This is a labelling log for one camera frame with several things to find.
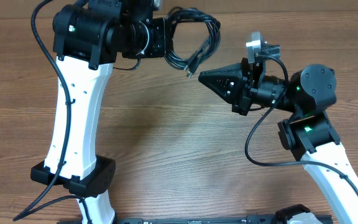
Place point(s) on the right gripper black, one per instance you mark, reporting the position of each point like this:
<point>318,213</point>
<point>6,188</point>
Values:
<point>242,80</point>

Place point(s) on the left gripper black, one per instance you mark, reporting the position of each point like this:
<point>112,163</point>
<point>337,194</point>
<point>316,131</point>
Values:
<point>158,27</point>

